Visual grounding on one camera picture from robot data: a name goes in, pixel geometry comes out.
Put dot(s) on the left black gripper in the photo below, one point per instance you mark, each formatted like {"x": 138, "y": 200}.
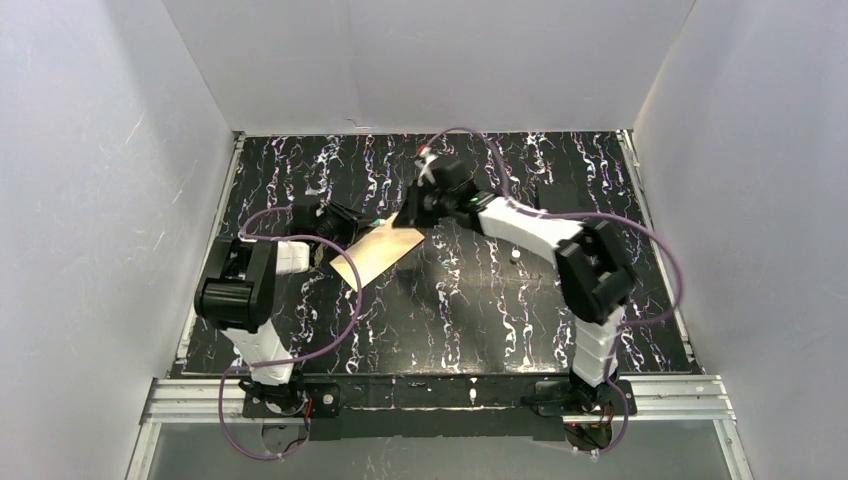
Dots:
{"x": 348, "y": 221}

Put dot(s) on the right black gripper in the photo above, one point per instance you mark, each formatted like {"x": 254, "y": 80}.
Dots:
{"x": 414, "y": 207}

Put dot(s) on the cream envelope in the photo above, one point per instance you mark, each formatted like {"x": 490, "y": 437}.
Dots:
{"x": 376, "y": 252}

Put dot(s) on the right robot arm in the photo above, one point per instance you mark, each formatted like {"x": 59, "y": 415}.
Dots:
{"x": 596, "y": 276}

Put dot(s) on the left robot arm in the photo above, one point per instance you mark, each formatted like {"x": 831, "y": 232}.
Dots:
{"x": 236, "y": 294}

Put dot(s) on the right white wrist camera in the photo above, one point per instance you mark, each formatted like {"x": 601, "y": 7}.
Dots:
{"x": 424, "y": 160}

